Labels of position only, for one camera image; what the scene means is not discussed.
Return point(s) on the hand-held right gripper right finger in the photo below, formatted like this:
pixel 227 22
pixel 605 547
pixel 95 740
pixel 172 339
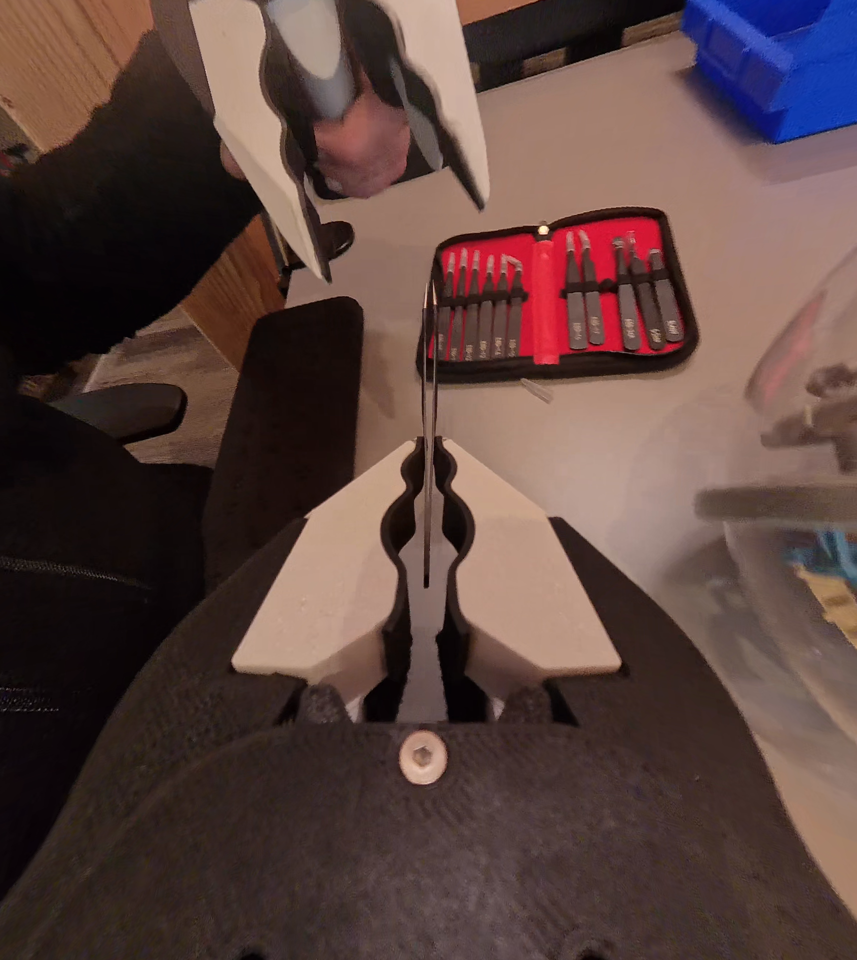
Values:
pixel 541 600

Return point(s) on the blue storage bin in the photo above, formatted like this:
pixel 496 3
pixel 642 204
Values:
pixel 804 68

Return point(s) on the black pointed tweezers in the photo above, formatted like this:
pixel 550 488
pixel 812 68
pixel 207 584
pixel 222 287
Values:
pixel 429 450

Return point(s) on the person's left hand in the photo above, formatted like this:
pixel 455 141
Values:
pixel 366 150

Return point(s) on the set of black tweezers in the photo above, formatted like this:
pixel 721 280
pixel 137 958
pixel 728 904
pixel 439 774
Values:
pixel 631 308

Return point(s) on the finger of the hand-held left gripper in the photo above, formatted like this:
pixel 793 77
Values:
pixel 444 75
pixel 241 90

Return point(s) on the small clear tip cap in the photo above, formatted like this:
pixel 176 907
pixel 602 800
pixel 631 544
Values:
pixel 534 393

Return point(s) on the black red tweezers case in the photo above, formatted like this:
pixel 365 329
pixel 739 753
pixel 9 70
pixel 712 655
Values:
pixel 549 300

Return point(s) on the clear maze ball toy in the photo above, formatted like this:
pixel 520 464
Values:
pixel 819 540

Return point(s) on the person's left forearm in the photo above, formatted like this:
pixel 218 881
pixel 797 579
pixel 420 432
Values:
pixel 99 225

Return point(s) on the black perforated wrist rest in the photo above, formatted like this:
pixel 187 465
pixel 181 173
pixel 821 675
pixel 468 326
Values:
pixel 286 435

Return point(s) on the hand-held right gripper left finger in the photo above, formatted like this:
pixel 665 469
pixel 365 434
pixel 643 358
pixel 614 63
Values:
pixel 316 600

